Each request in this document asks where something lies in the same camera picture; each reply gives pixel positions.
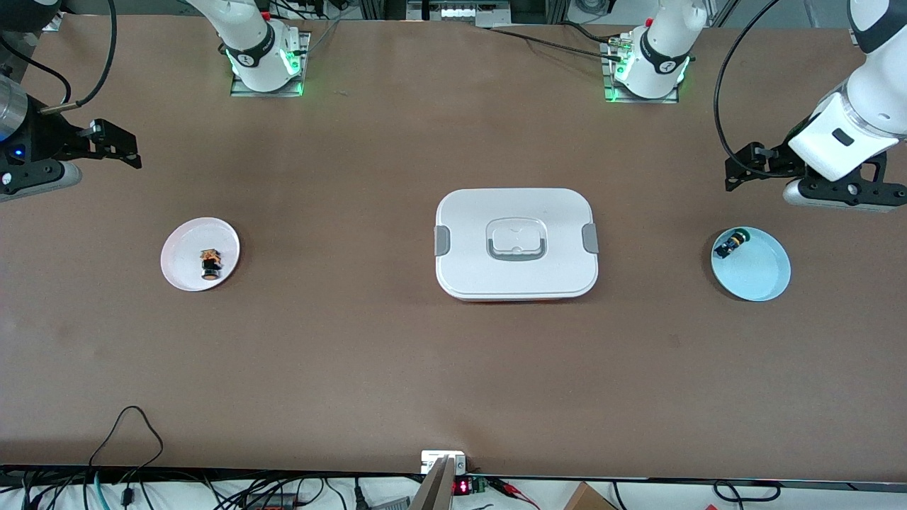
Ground orange push button switch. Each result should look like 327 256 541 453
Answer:
198 247 225 283

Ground black blue small part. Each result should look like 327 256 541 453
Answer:
714 228 753 259

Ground light blue round plate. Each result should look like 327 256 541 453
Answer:
711 226 791 302

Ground pink round plate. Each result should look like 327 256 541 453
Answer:
160 217 241 293

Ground white lidded lunch box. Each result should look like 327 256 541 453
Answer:
434 188 599 303

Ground grey power strip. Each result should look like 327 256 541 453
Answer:
406 0 511 28

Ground brown cardboard box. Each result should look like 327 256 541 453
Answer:
563 482 619 510

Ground red clip leads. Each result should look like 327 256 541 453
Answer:
488 477 541 509

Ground small white box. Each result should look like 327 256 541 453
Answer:
421 450 467 475

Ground grey slanted bar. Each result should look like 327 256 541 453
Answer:
410 456 458 510

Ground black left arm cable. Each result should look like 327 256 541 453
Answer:
714 0 806 179

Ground short black right arm cable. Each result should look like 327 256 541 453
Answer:
0 35 72 107

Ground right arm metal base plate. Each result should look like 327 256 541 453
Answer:
230 32 311 98

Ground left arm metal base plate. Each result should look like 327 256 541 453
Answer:
601 39 680 104

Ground thin black table cable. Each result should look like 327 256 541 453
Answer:
489 27 628 63

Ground looped black cable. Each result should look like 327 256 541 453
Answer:
88 405 165 474

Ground coiled black cable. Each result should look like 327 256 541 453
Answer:
712 480 782 504

